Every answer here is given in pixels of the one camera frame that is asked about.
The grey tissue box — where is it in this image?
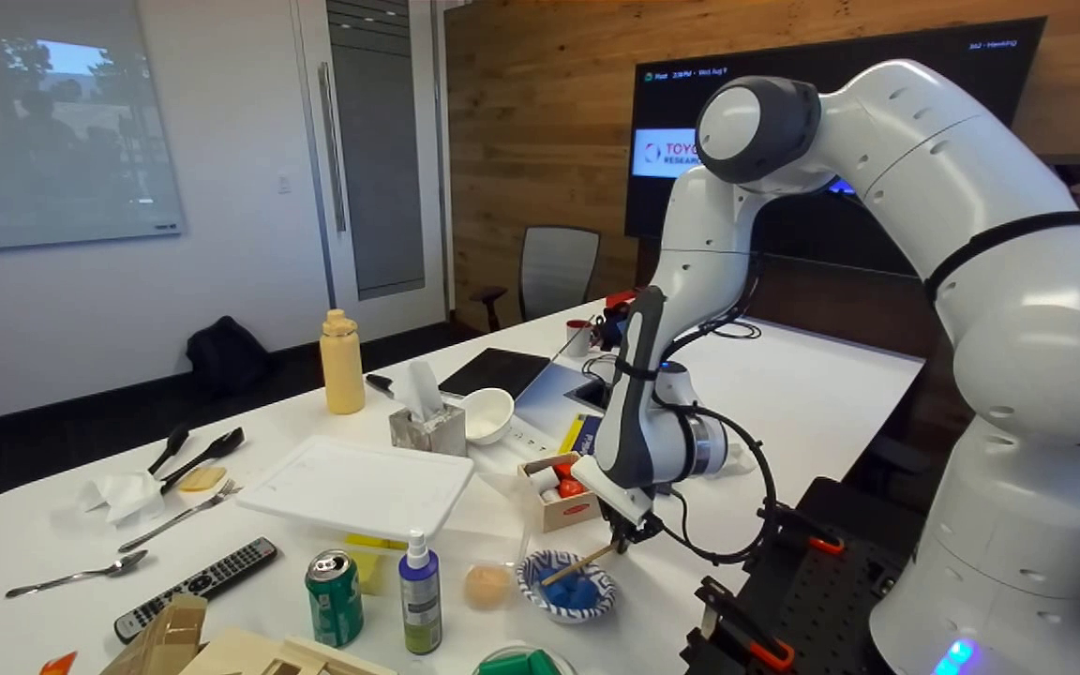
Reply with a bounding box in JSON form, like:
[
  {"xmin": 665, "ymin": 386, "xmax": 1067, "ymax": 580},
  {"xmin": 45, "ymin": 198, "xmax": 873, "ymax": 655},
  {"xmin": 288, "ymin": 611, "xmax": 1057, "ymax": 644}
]
[{"xmin": 387, "ymin": 395, "xmax": 468, "ymax": 458}]

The white power strip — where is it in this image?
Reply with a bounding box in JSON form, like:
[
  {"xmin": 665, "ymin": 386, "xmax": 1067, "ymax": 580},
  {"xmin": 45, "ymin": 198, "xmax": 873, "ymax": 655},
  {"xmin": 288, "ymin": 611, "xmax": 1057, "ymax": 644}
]
[{"xmin": 494, "ymin": 416, "xmax": 555, "ymax": 463}]

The spray bottle with blue label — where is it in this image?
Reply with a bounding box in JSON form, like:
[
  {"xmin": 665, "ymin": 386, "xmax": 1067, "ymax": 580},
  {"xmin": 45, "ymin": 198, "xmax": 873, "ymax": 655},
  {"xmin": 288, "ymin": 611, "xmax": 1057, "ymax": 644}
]
[{"xmin": 393, "ymin": 531, "xmax": 447, "ymax": 660}]

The silver fork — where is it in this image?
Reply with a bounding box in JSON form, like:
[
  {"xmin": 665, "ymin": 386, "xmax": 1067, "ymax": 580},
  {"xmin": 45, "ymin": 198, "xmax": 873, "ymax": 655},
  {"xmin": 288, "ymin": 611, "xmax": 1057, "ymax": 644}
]
[{"xmin": 3, "ymin": 549, "xmax": 153, "ymax": 603}]

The crumpled white plastic wrap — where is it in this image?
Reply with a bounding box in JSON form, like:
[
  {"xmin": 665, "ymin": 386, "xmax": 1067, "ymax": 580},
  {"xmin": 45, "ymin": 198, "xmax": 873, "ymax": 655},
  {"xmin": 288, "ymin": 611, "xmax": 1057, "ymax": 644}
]
[{"xmin": 57, "ymin": 465, "xmax": 168, "ymax": 538}]

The crumpled white tissue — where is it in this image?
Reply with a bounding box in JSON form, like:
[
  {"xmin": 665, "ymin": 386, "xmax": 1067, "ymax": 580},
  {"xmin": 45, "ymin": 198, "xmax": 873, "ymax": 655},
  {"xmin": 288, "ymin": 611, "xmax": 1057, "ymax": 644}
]
[{"xmin": 720, "ymin": 435, "xmax": 759, "ymax": 480}]

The wooden chopstick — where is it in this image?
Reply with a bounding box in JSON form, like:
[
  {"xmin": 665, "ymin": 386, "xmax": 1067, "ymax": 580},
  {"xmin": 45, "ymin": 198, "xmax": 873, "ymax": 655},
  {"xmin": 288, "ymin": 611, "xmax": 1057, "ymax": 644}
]
[{"xmin": 542, "ymin": 541, "xmax": 619, "ymax": 593}]

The beige egg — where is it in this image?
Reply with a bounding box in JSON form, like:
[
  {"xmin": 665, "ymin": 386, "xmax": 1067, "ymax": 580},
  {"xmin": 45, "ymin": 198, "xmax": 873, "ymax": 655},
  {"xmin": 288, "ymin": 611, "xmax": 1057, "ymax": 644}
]
[{"xmin": 460, "ymin": 558, "xmax": 519, "ymax": 616}]

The white door with glass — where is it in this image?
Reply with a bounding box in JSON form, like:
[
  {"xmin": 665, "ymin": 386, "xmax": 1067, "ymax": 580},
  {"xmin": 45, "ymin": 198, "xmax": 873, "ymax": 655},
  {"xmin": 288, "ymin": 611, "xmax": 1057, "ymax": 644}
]
[{"xmin": 293, "ymin": 0, "xmax": 453, "ymax": 345}]

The silver spoon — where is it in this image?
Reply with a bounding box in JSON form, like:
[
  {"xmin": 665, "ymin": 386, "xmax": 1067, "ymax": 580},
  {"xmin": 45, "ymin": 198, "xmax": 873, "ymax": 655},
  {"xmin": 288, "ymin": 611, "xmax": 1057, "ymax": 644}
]
[{"xmin": 117, "ymin": 480, "xmax": 243, "ymax": 558}]

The black orange clamp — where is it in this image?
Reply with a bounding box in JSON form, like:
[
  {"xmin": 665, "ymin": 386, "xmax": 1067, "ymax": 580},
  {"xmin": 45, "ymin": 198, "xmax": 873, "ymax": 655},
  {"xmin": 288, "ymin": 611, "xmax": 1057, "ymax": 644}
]
[
  {"xmin": 694, "ymin": 575, "xmax": 799, "ymax": 675},
  {"xmin": 759, "ymin": 496, "xmax": 849, "ymax": 558}
]

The brown cardboard box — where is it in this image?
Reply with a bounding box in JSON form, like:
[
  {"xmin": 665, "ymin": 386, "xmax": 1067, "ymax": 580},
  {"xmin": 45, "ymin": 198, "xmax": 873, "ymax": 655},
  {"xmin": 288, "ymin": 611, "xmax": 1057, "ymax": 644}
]
[{"xmin": 102, "ymin": 593, "xmax": 214, "ymax": 675}]

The yellow plastic container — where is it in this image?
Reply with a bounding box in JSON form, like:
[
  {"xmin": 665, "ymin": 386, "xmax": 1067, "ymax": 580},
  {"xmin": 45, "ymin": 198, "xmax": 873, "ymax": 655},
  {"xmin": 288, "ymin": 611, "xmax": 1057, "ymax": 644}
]
[{"xmin": 340, "ymin": 531, "xmax": 410, "ymax": 599}]

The large black wall display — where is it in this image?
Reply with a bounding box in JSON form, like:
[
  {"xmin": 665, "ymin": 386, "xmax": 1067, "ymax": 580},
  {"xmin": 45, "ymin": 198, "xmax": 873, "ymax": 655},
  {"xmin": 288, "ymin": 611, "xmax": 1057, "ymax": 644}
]
[{"xmin": 622, "ymin": 14, "xmax": 1052, "ymax": 280}]

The white tissue sheet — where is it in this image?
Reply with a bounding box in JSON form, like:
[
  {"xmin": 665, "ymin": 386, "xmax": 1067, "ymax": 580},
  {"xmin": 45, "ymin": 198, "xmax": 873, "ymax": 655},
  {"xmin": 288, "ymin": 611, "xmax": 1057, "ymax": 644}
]
[{"xmin": 403, "ymin": 355, "xmax": 447, "ymax": 425}]

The wooden scrub brush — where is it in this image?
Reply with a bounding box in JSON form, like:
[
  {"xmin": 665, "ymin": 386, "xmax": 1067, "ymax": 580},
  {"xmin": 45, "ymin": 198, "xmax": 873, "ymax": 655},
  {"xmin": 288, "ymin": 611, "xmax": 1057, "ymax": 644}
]
[{"xmin": 178, "ymin": 463, "xmax": 233, "ymax": 504}]

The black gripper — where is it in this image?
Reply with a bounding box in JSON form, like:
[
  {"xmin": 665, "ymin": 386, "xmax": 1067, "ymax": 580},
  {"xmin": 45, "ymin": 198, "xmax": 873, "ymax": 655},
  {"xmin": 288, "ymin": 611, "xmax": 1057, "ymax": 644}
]
[{"xmin": 605, "ymin": 504, "xmax": 673, "ymax": 558}]

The black remote control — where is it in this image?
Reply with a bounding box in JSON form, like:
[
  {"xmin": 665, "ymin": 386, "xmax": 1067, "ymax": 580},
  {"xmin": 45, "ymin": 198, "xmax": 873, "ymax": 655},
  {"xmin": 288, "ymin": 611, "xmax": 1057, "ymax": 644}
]
[{"xmin": 108, "ymin": 531, "xmax": 284, "ymax": 649}]

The tan water bottle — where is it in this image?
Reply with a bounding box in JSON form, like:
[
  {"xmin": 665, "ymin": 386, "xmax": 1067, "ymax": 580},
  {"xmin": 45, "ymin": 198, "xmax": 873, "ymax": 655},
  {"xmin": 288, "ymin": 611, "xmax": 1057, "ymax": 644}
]
[{"xmin": 320, "ymin": 306, "xmax": 370, "ymax": 419}]

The grey office chair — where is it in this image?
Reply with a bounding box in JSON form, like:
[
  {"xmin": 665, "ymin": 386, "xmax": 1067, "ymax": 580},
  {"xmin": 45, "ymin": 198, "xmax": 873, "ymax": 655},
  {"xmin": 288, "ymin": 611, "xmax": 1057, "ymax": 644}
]
[{"xmin": 478, "ymin": 224, "xmax": 605, "ymax": 330}]

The black kitchen utensil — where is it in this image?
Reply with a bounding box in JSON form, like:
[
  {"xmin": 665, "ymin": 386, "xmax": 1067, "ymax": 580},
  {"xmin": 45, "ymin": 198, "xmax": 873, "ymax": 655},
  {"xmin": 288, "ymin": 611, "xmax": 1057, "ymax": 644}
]
[{"xmin": 147, "ymin": 425, "xmax": 194, "ymax": 480}]

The light wooden block toy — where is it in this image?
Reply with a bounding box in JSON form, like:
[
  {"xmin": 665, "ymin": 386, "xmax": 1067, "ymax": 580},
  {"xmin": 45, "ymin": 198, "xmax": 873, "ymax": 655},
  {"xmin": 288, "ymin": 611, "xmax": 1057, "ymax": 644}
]
[{"xmin": 182, "ymin": 628, "xmax": 403, "ymax": 675}]

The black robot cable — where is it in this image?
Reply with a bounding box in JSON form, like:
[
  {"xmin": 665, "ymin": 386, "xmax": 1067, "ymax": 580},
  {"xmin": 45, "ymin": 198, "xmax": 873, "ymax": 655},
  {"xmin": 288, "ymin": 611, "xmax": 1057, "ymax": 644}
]
[{"xmin": 654, "ymin": 395, "xmax": 784, "ymax": 571}]

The wooden toy box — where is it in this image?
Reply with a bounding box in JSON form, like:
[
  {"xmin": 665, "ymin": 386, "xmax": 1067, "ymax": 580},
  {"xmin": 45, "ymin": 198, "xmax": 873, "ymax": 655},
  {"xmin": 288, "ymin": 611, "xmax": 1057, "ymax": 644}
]
[{"xmin": 519, "ymin": 445, "xmax": 607, "ymax": 538}]

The green toy block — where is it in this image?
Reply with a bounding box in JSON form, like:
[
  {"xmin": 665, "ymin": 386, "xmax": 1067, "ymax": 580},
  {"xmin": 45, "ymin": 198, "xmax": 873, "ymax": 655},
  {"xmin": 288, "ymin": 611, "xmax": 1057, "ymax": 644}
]
[{"xmin": 478, "ymin": 644, "xmax": 567, "ymax": 675}]

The coiled black cable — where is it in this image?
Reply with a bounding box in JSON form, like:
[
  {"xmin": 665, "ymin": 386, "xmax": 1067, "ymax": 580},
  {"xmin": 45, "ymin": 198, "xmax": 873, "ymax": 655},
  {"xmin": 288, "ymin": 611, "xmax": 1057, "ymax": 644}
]
[{"xmin": 704, "ymin": 314, "xmax": 765, "ymax": 345}]

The green soda can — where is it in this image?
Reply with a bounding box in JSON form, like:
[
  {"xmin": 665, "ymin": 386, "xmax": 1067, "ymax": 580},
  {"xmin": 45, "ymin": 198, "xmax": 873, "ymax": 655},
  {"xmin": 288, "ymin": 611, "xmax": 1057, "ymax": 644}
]
[{"xmin": 304, "ymin": 549, "xmax": 368, "ymax": 653}]

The flat black tablet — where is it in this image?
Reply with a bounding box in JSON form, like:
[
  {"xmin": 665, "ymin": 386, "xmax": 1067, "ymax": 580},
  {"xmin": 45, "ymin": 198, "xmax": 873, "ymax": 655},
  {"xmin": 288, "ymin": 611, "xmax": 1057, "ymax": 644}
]
[{"xmin": 434, "ymin": 345, "xmax": 555, "ymax": 400}]

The blue patterned bowl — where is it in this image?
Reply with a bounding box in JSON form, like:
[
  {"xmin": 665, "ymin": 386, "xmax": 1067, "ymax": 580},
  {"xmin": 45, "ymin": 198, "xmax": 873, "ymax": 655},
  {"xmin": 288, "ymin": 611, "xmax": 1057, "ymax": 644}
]
[{"xmin": 514, "ymin": 549, "xmax": 619, "ymax": 631}]

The black backpack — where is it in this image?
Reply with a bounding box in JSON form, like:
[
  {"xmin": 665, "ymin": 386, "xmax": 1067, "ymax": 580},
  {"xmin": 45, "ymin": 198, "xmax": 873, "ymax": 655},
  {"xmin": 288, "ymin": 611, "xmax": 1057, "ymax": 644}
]
[{"xmin": 184, "ymin": 313, "xmax": 275, "ymax": 396}]

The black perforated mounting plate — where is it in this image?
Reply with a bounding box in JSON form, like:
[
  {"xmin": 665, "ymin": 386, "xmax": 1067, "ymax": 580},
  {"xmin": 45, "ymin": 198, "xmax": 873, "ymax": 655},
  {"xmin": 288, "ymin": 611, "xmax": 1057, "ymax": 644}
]
[{"xmin": 675, "ymin": 473, "xmax": 930, "ymax": 675}]

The white ceramic bowl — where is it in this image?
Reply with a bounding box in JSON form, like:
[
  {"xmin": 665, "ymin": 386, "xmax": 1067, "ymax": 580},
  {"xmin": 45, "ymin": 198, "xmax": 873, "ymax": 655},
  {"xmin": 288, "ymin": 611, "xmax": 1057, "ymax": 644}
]
[{"xmin": 458, "ymin": 383, "xmax": 522, "ymax": 449}]

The white rectangular tray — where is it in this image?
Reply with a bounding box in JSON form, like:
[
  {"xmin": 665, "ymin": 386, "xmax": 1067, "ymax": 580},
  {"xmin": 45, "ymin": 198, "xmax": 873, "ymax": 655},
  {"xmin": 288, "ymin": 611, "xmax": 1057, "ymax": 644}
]
[{"xmin": 233, "ymin": 430, "xmax": 480, "ymax": 543}]

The wall whiteboard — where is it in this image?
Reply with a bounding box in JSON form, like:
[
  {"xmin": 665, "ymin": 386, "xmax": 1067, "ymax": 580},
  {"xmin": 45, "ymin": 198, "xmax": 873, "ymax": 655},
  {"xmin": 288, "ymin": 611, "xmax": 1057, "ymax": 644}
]
[{"xmin": 0, "ymin": 0, "xmax": 189, "ymax": 260}]

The small white bowl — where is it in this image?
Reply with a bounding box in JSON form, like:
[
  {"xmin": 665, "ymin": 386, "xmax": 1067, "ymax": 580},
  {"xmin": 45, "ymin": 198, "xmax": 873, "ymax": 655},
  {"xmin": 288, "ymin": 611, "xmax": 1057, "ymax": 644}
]
[{"xmin": 468, "ymin": 639, "xmax": 577, "ymax": 675}]

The black spatula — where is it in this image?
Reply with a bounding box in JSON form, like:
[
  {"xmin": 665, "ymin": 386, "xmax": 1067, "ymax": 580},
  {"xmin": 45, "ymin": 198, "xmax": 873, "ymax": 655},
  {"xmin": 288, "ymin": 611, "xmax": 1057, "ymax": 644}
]
[{"xmin": 157, "ymin": 425, "xmax": 247, "ymax": 499}]

